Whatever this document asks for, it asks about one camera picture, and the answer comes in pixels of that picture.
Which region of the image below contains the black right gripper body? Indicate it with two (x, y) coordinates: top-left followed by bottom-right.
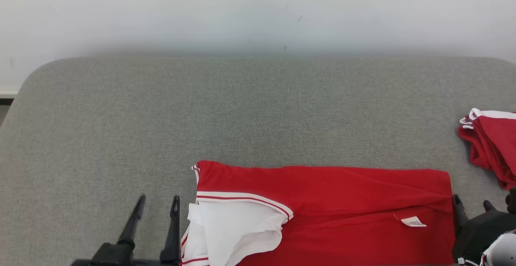
(452, 187), (516, 265)

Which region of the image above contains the dark wall baseboard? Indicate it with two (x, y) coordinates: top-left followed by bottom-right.
(0, 90), (19, 106)

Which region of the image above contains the crumpled red garment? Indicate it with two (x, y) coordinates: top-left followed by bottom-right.
(458, 108), (516, 190)

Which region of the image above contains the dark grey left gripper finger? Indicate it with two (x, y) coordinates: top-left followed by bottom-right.
(160, 195), (182, 264)
(91, 194), (146, 265)

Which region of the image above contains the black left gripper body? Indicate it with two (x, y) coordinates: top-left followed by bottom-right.
(70, 259), (183, 266)

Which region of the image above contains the red and white jersey shirt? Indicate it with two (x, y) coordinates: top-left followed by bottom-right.
(180, 160), (456, 266)

